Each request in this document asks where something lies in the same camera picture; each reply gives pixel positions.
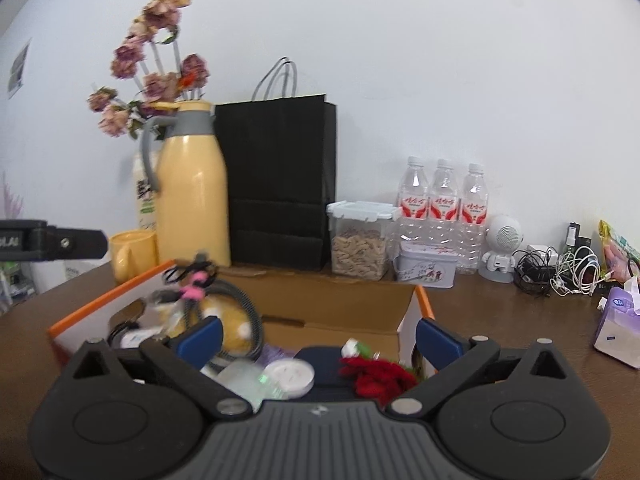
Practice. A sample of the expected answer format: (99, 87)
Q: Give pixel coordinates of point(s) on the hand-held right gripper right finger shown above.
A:
(437, 345)

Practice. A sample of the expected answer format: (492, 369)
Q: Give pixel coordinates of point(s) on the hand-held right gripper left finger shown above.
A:
(200, 337)

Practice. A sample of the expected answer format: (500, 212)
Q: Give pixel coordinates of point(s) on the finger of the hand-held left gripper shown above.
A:
(80, 244)

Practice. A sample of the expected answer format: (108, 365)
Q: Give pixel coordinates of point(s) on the yellow spotted plush toy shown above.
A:
(232, 330)

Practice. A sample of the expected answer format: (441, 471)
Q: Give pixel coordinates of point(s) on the iridescent ball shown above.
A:
(240, 377)

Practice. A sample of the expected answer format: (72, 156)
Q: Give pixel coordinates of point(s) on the white jar of pellets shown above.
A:
(140, 337)

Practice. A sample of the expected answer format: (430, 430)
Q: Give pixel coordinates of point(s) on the red fabric rose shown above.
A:
(375, 375)

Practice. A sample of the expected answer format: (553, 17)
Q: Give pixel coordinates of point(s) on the purple knitted pouch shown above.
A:
(275, 352)

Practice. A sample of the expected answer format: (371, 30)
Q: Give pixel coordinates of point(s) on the white round lid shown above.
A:
(290, 377)

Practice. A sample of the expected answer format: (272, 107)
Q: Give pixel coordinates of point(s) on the navy zip case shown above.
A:
(320, 360)

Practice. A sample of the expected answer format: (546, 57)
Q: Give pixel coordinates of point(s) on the red cardboard box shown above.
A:
(325, 305)

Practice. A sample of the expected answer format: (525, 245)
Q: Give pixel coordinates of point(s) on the metal storage rack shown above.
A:
(15, 282)

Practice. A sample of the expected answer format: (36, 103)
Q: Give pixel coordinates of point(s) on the yellow mug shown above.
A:
(135, 255)

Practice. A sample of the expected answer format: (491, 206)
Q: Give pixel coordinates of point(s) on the white printed tin box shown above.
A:
(425, 267)

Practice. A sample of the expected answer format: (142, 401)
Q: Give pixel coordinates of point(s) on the white milk carton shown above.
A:
(145, 200)

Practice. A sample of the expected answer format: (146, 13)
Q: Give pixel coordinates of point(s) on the clear seed container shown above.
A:
(357, 255)

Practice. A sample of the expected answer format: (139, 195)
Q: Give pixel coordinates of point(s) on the yellow thermos jug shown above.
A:
(192, 200)

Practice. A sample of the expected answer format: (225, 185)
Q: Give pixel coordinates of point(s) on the white robot speaker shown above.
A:
(502, 237)

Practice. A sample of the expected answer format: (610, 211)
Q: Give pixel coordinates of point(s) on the red label water bottle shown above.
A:
(414, 200)
(443, 202)
(473, 220)

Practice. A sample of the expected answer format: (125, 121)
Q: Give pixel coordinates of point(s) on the white power adapter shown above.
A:
(541, 254)

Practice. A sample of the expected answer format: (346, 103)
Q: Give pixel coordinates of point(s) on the black paper bag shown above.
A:
(275, 185)

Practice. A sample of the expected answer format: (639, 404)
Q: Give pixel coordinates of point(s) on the small spray bottle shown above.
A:
(571, 236)

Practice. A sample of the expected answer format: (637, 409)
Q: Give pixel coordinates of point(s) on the dried pink flower bouquet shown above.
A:
(160, 85)

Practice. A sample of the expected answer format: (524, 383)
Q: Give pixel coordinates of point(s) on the purple tissue pack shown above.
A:
(617, 325)

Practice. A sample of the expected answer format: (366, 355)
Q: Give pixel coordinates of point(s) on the colourful snack packet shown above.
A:
(620, 250)

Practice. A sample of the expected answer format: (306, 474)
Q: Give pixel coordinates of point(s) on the purple wall sticker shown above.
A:
(10, 200)

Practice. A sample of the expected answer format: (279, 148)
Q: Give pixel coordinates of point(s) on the wall poster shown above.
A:
(19, 67)

